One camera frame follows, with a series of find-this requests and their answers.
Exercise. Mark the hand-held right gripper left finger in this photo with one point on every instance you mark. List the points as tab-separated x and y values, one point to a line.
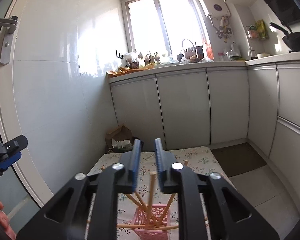
136	160

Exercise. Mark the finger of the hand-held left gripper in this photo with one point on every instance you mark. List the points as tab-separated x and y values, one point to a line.
16	142
10	160

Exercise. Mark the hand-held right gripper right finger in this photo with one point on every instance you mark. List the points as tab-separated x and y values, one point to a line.
160	160

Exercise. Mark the single bamboo chopstick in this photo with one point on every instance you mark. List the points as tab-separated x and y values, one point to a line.
151	187

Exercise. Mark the bunch of wooden chopsticks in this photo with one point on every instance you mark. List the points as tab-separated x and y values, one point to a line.
140	201

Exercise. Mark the pink perforated utensil holder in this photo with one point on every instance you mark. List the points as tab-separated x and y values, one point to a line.
150	232

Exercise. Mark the person's left hand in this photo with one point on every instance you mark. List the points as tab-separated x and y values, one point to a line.
5	217

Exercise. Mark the brown paper bag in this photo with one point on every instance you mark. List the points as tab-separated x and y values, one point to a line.
120	135

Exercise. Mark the floral tablecloth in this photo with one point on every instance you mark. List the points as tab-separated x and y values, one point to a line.
197	157

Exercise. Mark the frosted glass door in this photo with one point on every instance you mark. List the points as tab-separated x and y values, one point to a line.
0	92

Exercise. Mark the white base cabinets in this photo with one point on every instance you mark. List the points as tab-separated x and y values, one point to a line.
182	105

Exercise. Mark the brown floor mat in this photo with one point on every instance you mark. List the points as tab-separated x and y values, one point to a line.
237	158

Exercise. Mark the white plastic bag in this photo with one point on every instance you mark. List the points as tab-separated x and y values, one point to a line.
130	57

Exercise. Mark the orange packet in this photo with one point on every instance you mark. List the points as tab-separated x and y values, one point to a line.
207	50

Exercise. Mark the curved metal faucet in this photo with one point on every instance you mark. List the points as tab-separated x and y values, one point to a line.
187	40

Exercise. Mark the clear plastic bottle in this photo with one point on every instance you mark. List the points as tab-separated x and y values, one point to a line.
235	50

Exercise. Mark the kitchen window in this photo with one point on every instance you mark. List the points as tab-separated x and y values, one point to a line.
165	22

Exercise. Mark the glass jug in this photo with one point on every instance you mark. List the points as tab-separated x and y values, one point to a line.
252	53

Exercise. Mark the white bowl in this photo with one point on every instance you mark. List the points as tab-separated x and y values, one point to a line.
263	55

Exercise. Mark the green hanging packet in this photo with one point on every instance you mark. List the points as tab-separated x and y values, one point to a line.
262	30

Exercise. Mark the white water heater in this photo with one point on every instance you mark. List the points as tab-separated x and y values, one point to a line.
212	2

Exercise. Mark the black wok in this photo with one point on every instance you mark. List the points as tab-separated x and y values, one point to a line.
298	41

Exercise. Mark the black wall hooks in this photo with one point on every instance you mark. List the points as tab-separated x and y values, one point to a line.
119	54

